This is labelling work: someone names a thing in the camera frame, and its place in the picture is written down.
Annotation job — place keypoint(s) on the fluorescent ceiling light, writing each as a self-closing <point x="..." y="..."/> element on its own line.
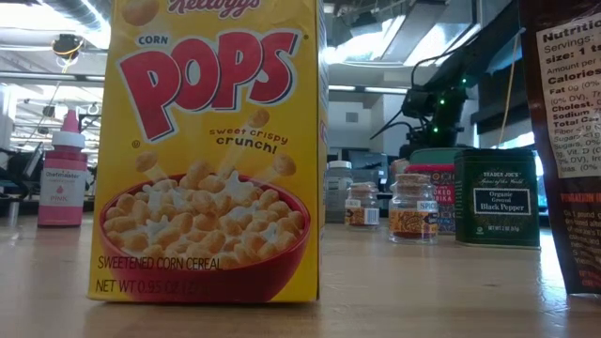
<point x="399" y="90"/>

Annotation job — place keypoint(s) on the green plastic bin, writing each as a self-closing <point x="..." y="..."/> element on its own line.
<point x="434" y="156"/>

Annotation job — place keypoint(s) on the dark green black pepper tin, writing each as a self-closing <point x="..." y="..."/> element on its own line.
<point x="497" y="225"/>

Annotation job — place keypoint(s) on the white-lidded clear spice jar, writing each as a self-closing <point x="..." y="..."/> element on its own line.
<point x="339" y="188"/>

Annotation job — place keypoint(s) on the small cork-stoppered glass spice jar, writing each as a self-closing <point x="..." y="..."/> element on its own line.
<point x="413" y="220"/>
<point x="361" y="216"/>

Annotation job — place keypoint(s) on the yellow Corn Pops cereal box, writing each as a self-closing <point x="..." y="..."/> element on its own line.
<point x="206" y="141"/>

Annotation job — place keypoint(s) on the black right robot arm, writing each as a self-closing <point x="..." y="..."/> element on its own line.
<point x="451" y="70"/>

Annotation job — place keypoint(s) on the red smoked paprika tin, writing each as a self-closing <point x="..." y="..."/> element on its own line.
<point x="443" y="192"/>

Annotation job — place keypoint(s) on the pink food colouring bottle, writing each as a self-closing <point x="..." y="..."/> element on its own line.
<point x="62" y="188"/>

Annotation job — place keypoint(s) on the brown spice packet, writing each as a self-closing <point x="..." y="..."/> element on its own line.
<point x="577" y="211"/>

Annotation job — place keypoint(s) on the silver ventilation duct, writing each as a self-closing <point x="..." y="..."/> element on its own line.
<point x="413" y="37"/>

